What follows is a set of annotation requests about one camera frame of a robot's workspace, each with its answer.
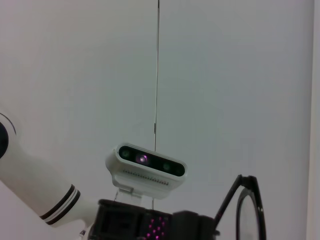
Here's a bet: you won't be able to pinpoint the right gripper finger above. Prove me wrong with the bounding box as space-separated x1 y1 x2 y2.
172 210 219 240

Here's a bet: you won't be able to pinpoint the black glasses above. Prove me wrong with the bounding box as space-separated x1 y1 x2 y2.
214 174 267 240

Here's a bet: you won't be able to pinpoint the black robot head unit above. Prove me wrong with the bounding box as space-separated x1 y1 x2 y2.
89 198 176 240

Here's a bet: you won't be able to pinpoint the clear head camera bracket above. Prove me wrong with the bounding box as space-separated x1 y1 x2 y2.
113 187 145 209

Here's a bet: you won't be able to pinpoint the white head camera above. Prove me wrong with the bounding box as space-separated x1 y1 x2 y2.
104 142 188 201

